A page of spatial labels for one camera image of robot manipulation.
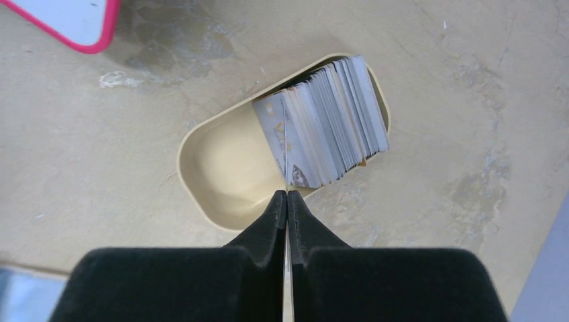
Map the beige oval card tray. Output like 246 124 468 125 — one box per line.
177 54 390 231

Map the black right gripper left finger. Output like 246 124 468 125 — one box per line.
50 191 287 321

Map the beige card holder wallet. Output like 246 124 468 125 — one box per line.
1 265 67 321

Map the pink framed whiteboard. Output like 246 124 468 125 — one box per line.
1 0 121 54

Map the white credit card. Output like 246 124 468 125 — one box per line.
282 101 295 321

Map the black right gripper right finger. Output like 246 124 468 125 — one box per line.
287 191 507 321

